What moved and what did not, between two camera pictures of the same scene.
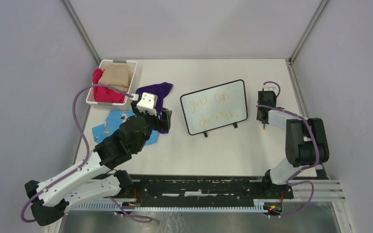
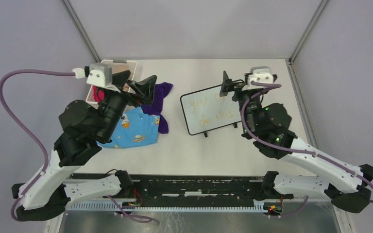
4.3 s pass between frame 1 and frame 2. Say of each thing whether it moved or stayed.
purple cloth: stayed
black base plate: stayed
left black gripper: moved
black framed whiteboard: stayed
